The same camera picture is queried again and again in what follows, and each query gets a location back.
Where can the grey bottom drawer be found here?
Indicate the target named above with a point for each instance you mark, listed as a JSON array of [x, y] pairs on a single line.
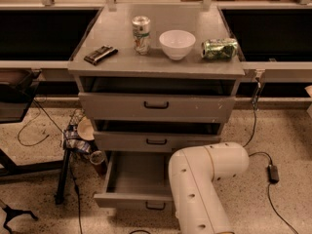
[[137, 180]]

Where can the grey drawer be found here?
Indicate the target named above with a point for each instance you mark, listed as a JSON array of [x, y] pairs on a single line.
[[143, 136], [159, 99], [137, 180]]

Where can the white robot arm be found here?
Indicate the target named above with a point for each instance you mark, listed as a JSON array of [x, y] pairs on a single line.
[[192, 171]]

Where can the grey drawer cabinet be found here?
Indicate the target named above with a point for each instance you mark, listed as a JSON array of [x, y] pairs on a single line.
[[115, 29]]

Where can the grey top drawer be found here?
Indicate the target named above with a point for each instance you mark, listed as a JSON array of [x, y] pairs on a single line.
[[159, 99]]

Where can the grey middle drawer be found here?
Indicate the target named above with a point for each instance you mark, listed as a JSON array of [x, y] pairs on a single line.
[[143, 136]]

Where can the white bowl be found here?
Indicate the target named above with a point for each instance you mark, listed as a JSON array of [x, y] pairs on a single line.
[[177, 44]]

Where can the small bowl on floor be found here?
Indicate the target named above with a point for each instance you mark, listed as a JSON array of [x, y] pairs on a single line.
[[85, 129]]

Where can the brown cup on floor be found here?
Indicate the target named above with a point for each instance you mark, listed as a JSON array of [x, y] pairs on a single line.
[[98, 161]]

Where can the black snack bar wrapper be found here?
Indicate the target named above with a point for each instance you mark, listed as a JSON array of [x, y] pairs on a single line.
[[95, 57]]

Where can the upright white soda can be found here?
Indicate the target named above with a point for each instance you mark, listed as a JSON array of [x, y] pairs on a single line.
[[141, 33]]

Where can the green can lying sideways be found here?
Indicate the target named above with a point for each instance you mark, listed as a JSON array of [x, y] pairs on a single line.
[[214, 49]]

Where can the black stand leg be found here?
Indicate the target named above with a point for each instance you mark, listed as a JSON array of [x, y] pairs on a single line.
[[62, 177]]

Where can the black tripod foot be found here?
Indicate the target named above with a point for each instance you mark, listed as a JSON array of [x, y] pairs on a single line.
[[12, 213]]

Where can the black power adapter with cable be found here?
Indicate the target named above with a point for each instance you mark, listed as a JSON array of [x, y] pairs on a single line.
[[272, 170]]

